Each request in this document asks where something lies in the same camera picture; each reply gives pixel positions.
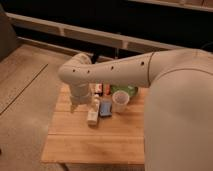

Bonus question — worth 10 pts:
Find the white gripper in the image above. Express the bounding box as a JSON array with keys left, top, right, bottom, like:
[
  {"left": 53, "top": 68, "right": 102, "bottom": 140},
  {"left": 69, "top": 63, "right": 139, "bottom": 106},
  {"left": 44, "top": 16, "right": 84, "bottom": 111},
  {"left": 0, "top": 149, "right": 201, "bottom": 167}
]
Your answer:
[{"left": 69, "top": 84, "right": 91, "bottom": 113}]

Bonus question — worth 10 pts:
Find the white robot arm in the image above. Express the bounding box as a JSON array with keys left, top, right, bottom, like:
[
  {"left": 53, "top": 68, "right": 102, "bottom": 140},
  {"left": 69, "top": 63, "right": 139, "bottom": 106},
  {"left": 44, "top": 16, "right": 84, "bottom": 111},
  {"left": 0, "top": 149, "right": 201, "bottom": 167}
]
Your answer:
[{"left": 59, "top": 48, "right": 213, "bottom": 171}]

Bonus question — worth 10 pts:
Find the green ceramic bowl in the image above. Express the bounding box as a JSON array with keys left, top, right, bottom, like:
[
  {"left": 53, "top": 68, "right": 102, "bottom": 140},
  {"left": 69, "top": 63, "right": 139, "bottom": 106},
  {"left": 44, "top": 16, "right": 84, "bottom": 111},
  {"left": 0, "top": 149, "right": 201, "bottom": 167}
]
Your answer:
[{"left": 110, "top": 85, "right": 138, "bottom": 97}]

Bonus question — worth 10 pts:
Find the white lotion bottle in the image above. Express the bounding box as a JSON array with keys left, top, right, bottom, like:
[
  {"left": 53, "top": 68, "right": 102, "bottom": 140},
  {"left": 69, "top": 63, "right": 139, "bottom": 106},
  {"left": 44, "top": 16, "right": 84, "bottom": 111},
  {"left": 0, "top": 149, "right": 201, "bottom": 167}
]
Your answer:
[{"left": 87, "top": 94, "right": 100, "bottom": 126}]

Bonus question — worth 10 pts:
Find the blue sponge block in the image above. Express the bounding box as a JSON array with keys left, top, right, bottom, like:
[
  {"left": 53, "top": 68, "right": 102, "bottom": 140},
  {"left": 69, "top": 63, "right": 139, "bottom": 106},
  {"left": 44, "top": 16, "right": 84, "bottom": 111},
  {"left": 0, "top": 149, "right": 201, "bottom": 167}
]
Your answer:
[{"left": 100, "top": 101, "right": 112, "bottom": 117}]

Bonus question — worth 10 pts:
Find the white and red box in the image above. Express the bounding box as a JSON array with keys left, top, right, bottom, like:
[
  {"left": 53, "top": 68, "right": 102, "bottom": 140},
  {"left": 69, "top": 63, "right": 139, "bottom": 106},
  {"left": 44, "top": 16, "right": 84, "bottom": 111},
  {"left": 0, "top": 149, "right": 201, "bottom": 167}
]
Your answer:
[{"left": 95, "top": 84, "right": 103, "bottom": 94}]

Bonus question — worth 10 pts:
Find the wooden table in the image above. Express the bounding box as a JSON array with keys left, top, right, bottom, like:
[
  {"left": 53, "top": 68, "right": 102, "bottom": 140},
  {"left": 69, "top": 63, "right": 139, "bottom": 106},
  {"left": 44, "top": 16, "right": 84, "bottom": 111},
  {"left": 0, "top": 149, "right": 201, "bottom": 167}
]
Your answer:
[{"left": 41, "top": 84, "right": 147, "bottom": 165}]

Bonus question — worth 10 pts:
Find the grey cabinet corner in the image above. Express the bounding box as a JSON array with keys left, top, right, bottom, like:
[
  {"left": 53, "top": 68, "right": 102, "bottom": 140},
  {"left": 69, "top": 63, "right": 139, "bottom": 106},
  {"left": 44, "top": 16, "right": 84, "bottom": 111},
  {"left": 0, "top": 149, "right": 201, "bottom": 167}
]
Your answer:
[{"left": 0, "top": 4, "right": 20, "bottom": 62}]

